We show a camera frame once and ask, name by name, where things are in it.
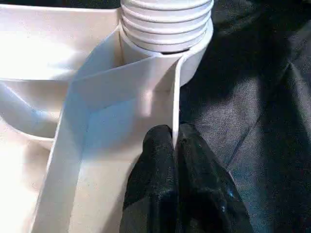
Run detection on white plastic table leg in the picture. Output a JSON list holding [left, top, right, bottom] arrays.
[[120, 0, 215, 53]]

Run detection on white plastic table top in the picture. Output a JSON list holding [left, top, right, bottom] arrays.
[[0, 4, 214, 233]]

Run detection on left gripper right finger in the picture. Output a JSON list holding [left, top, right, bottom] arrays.
[[178, 123, 254, 233]]

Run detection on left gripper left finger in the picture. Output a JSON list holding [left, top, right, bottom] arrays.
[[120, 124, 181, 233]]

